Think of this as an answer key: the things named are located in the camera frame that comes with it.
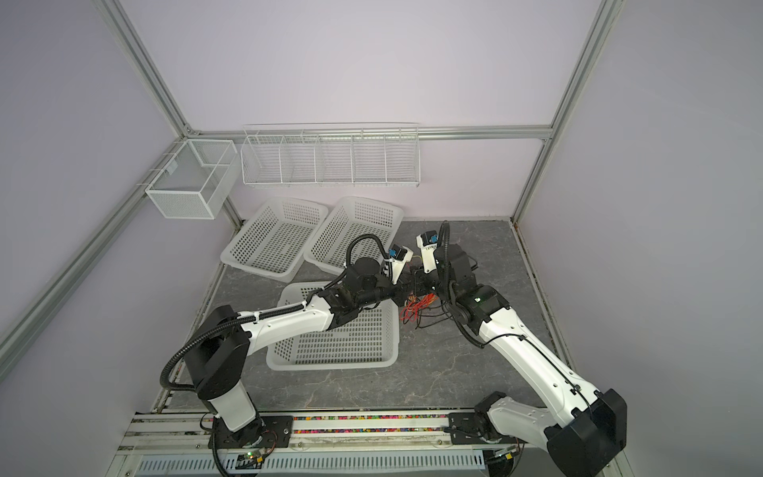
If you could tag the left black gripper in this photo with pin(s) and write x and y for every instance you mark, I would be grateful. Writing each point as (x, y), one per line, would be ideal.
(403, 287)

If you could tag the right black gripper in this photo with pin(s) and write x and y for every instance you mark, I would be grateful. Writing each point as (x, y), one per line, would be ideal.
(421, 278)

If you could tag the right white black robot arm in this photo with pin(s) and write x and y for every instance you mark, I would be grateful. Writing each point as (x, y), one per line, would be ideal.
(582, 428)

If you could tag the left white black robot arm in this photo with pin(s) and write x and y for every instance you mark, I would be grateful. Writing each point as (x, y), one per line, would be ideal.
(210, 363)

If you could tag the front white plastic basket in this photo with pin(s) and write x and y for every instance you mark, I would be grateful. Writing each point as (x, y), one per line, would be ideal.
(370, 341)

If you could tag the white plastic basket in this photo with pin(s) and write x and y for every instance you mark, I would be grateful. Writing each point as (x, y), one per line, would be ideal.
(272, 243)
(370, 341)
(351, 218)

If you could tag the back right white plastic basket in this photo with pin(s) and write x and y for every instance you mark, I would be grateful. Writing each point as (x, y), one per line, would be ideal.
(351, 218)

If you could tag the back left white plastic basket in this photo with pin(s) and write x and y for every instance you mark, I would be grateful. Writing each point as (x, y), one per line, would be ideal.
(272, 243)

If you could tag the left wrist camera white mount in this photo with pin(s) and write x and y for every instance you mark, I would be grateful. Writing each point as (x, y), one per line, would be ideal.
(399, 257)

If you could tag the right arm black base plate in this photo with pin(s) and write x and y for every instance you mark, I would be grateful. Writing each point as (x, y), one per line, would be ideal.
(474, 428)

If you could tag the long white wire wall shelf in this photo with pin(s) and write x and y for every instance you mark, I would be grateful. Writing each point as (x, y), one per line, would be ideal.
(331, 154)

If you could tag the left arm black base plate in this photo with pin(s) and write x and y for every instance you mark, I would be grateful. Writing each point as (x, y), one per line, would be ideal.
(271, 431)

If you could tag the white mesh wall box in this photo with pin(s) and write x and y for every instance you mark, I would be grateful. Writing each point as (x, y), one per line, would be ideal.
(196, 180)

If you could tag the white slotted cable duct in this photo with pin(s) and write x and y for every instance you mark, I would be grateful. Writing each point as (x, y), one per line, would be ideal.
(282, 464)

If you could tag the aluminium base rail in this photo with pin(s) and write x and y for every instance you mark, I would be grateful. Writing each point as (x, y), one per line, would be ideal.
(343, 430)

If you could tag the aluminium frame profile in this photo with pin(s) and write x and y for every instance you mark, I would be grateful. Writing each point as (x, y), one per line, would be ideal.
(120, 26)

